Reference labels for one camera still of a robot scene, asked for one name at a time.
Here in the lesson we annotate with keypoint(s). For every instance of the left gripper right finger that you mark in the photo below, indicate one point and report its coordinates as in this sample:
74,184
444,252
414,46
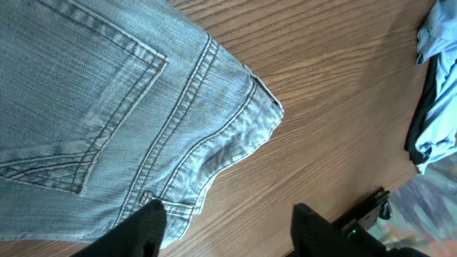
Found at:
313,236

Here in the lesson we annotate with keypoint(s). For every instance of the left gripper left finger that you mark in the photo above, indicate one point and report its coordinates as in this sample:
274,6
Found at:
140,235

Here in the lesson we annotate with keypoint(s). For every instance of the light blue denim shorts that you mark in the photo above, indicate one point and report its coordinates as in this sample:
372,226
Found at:
107,105

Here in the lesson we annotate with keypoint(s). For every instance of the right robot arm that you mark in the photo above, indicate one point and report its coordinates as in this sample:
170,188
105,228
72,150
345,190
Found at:
367,221

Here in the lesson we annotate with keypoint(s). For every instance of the black garment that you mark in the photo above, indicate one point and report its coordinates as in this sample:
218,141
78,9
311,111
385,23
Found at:
424,105

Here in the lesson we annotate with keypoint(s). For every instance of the light blue shirt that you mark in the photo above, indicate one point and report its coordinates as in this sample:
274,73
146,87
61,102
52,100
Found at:
437,38

